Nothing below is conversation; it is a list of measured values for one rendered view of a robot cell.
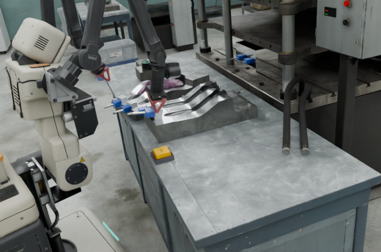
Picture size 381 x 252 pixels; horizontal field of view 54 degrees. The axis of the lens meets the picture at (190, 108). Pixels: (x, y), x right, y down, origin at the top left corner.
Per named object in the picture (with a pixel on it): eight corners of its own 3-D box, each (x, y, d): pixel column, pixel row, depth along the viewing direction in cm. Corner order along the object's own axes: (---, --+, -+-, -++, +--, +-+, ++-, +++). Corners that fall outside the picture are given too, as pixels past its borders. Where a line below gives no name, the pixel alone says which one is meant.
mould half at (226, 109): (159, 143, 166) (154, 116, 161) (144, 121, 189) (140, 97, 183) (257, 117, 180) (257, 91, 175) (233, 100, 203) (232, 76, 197)
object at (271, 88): (286, 115, 196) (286, 103, 193) (195, 58, 309) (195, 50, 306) (408, 82, 219) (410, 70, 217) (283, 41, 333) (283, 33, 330)
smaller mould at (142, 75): (141, 82, 244) (139, 72, 242) (136, 76, 258) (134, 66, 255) (170, 76, 250) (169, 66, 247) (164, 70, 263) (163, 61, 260)
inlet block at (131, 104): (116, 120, 188) (114, 109, 186) (111, 117, 191) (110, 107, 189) (138, 111, 195) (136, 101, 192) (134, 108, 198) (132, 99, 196)
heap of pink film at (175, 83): (150, 101, 197) (148, 88, 193) (134, 94, 210) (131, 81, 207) (189, 87, 210) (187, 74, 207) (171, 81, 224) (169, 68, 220)
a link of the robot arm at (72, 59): (64, 63, 141) (68, 64, 137) (81, 42, 143) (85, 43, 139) (84, 78, 146) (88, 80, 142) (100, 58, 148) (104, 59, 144)
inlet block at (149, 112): (134, 121, 164) (134, 110, 161) (131, 116, 168) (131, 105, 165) (162, 119, 169) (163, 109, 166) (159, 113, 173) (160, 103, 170)
